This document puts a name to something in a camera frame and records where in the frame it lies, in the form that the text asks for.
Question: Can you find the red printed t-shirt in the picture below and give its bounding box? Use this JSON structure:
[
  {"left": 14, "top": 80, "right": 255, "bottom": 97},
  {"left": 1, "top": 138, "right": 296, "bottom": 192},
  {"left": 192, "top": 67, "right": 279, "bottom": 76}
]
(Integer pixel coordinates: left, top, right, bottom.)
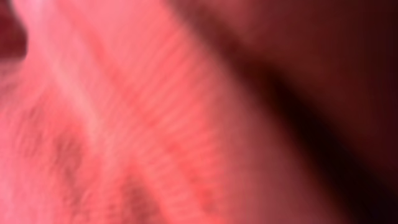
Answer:
[{"left": 1, "top": 1, "right": 397, "bottom": 223}]

